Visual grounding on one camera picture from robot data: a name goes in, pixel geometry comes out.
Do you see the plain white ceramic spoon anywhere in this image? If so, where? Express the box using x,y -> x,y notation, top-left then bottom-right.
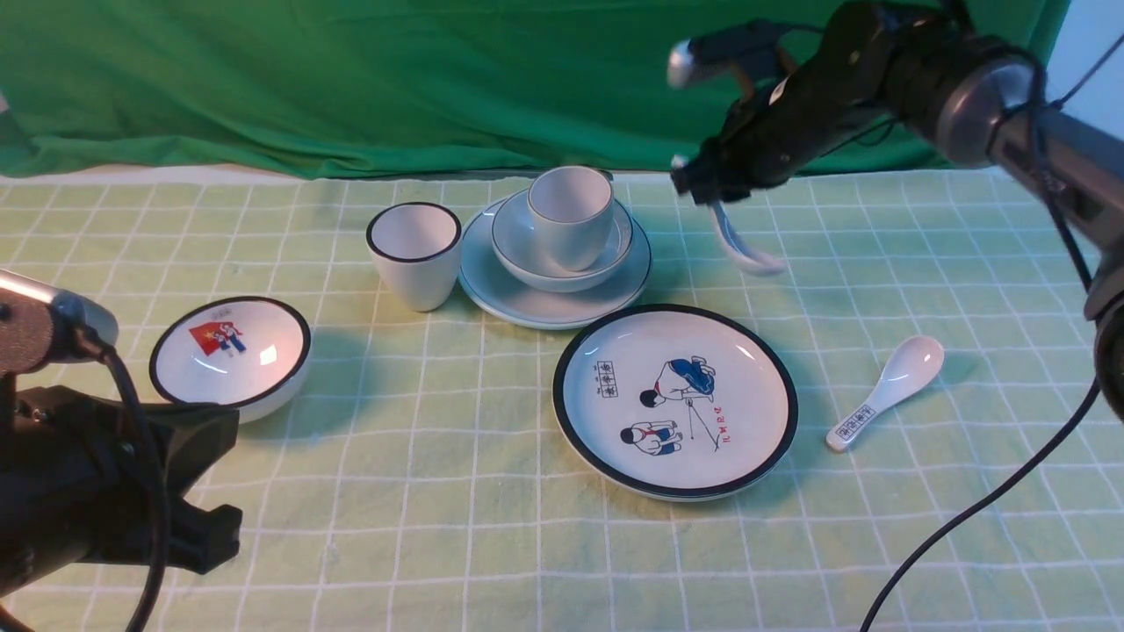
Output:
669,154 -> 788,277

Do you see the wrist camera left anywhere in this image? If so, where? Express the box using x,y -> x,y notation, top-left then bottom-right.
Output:
1,269 -> 118,377

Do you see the plain white thin-rimmed plate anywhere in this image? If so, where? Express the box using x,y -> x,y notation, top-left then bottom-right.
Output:
457,201 -> 652,329

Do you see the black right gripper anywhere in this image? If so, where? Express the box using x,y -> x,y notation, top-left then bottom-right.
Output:
671,4 -> 909,205

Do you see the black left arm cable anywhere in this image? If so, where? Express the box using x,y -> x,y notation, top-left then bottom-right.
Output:
75,325 -> 172,632

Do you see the white spoon with printed handle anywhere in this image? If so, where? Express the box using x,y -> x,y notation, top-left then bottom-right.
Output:
825,334 -> 945,453

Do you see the white cup thin rim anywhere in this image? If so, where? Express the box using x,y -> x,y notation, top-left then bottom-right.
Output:
529,165 -> 614,272

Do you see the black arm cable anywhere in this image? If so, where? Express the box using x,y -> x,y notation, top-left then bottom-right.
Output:
75,325 -> 172,632
859,53 -> 1124,632

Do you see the plain white thin-rimmed bowl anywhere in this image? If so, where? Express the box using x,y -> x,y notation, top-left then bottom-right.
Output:
491,189 -> 640,294

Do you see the black-rimmed plate with cartoon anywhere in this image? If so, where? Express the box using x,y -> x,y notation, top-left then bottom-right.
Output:
551,304 -> 799,502

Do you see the light green checked tablecloth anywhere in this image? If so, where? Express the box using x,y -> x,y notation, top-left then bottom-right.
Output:
1,171 -> 1093,631

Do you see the white cup thick black rim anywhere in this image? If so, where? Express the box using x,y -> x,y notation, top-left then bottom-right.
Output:
365,204 -> 463,312

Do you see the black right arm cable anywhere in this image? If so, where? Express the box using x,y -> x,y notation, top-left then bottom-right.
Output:
859,53 -> 1124,632

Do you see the green backdrop cloth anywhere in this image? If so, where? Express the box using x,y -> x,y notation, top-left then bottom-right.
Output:
3,1 -> 948,179

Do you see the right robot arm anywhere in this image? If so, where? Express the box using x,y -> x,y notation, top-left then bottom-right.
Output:
667,1 -> 1123,413

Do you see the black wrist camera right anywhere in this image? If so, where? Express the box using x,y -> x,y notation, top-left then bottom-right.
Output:
667,18 -> 803,97

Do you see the black-rimmed bowl with flag picture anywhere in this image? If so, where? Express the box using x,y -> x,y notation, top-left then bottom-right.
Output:
148,296 -> 312,424

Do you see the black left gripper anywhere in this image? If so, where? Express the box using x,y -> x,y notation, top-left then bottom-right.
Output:
1,385 -> 242,595

